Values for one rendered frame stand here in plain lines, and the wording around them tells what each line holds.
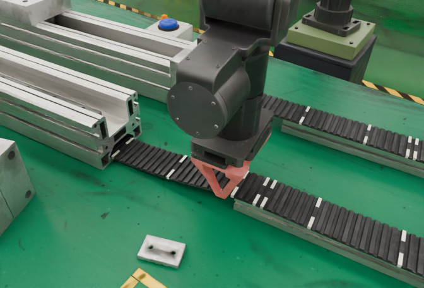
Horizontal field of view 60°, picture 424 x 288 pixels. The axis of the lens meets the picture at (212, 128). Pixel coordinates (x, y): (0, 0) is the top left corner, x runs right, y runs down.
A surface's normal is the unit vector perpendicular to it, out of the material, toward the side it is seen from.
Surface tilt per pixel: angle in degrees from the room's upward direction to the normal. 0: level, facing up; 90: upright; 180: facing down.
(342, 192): 0
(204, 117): 89
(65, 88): 90
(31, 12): 90
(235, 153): 1
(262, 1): 80
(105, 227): 0
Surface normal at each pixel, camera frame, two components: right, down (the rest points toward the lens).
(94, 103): -0.46, 0.54
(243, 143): 0.03, -0.79
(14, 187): 0.97, 0.18
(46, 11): 0.88, 0.31
